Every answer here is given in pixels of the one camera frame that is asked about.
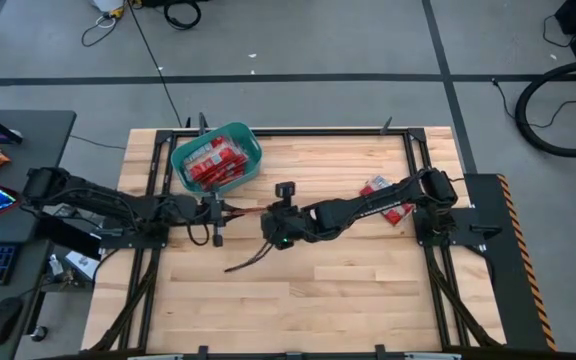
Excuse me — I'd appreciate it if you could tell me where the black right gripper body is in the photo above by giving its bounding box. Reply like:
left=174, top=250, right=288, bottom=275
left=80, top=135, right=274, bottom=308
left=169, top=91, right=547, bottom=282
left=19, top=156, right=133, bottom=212
left=268, top=203, right=317, bottom=250

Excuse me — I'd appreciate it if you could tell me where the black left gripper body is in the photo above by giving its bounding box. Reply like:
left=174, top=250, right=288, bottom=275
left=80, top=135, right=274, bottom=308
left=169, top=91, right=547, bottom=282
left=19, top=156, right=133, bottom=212
left=167, top=192, right=225, bottom=250

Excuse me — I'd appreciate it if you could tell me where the teal plastic basket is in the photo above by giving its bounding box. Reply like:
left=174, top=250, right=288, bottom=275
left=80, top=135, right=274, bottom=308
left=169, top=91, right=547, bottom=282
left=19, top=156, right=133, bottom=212
left=169, top=121, right=264, bottom=197

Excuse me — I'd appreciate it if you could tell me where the white box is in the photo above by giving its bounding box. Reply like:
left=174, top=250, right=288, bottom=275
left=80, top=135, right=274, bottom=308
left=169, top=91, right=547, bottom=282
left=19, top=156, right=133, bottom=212
left=63, top=249, right=100, bottom=281

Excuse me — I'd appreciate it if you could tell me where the black control box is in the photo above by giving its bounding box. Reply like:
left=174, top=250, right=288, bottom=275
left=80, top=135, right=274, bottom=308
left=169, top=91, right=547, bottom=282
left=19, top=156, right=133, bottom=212
left=35, top=214, right=104, bottom=261

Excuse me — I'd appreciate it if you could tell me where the black desk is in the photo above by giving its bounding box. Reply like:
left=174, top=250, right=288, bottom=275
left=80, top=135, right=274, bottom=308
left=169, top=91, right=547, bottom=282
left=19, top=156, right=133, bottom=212
left=0, top=109, right=78, bottom=360

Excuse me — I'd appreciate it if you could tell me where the black computer mouse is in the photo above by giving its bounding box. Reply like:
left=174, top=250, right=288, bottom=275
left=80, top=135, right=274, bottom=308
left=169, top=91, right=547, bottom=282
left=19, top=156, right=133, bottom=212
left=0, top=296, right=25, bottom=349

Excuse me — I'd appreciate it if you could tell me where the white floor object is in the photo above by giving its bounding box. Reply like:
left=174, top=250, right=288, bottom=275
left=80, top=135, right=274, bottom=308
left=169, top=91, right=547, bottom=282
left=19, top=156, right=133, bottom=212
left=91, top=0, right=127, bottom=15

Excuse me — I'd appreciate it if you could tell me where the black hazard striped platform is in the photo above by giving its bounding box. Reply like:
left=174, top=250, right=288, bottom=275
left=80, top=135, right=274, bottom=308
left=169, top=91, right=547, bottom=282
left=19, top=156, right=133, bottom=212
left=462, top=173, right=559, bottom=352

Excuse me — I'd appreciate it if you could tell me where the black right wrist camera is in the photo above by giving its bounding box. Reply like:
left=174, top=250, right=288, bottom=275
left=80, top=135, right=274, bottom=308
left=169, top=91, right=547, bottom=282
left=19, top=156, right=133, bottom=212
left=274, top=181, right=297, bottom=207

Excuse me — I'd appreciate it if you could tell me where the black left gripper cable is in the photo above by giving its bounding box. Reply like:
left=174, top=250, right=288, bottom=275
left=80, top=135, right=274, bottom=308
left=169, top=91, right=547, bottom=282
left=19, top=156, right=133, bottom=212
left=186, top=219, right=213, bottom=248

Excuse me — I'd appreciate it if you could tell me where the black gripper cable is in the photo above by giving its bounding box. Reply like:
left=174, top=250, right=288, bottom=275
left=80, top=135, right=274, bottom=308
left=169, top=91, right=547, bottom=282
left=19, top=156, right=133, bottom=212
left=186, top=219, right=213, bottom=248
left=224, top=242, right=275, bottom=275

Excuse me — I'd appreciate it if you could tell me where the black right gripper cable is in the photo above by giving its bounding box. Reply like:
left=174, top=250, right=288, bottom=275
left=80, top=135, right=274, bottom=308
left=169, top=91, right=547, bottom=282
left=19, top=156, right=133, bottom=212
left=224, top=242, right=275, bottom=275

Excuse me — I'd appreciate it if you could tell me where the black aluminium rig frame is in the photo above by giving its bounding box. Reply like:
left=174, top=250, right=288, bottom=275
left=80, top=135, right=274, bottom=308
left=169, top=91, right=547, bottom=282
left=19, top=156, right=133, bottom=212
left=87, top=127, right=505, bottom=360

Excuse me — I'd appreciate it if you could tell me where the black cable beside table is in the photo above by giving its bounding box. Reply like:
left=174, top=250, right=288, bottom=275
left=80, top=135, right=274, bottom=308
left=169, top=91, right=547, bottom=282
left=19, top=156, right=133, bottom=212
left=70, top=133, right=128, bottom=151

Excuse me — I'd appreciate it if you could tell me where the long black floor cable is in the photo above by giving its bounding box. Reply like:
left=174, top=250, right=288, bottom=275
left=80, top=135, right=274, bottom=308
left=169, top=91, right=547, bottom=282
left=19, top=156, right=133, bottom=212
left=126, top=0, right=184, bottom=129

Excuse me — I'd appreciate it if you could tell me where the black coiled cable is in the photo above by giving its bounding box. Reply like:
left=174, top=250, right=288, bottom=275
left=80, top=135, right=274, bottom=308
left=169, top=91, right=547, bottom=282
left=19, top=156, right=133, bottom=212
left=162, top=0, right=203, bottom=31

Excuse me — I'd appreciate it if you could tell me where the thin looped floor cable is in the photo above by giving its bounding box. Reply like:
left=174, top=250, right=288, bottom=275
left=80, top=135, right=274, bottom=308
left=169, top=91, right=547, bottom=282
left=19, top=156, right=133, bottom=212
left=81, top=13, right=119, bottom=49

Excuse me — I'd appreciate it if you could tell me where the black floor cable with plug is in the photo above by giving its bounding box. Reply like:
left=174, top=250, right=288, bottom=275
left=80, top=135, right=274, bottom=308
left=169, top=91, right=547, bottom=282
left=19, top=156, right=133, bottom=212
left=491, top=77, right=576, bottom=130

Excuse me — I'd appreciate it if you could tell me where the thick black hose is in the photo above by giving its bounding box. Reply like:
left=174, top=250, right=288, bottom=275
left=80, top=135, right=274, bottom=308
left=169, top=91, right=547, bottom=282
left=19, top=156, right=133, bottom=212
left=514, top=58, right=576, bottom=159

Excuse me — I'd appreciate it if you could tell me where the short black floor cable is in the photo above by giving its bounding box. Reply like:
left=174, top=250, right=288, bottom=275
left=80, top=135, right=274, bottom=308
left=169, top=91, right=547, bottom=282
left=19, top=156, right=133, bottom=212
left=541, top=13, right=576, bottom=50

